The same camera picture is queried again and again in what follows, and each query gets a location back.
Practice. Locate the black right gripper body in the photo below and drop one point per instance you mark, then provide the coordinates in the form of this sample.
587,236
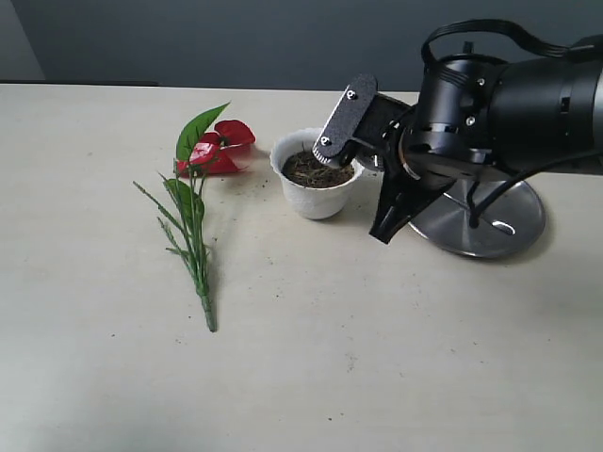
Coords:
445,132

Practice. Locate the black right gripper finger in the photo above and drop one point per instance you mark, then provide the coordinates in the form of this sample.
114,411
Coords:
336,145
404,194

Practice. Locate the stainless steel spork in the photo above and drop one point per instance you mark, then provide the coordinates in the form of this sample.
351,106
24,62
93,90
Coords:
370,161

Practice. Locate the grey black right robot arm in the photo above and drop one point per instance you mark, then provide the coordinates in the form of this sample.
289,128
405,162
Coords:
544,115

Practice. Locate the dark soil in pot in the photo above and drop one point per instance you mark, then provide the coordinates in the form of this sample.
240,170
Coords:
304,170

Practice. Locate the white scalloped flower pot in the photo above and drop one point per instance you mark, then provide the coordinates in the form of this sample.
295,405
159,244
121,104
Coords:
309,202

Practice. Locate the artificial red flower stem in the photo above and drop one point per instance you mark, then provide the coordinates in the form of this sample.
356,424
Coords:
207,146

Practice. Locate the round stainless steel plate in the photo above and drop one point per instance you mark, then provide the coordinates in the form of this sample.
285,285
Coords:
512,224

